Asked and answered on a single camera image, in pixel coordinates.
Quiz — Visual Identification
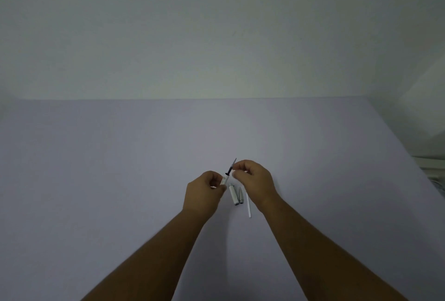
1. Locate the person's right hand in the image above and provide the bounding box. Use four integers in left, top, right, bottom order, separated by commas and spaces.
232, 160, 279, 214

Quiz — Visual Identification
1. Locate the person's left hand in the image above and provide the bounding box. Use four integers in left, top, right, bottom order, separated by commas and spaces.
182, 171, 228, 219

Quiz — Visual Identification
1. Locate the person's left forearm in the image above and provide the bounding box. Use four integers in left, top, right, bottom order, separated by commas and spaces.
81, 209, 209, 301

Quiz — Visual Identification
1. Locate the person's right forearm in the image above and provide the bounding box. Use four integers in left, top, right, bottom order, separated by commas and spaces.
259, 195, 409, 301

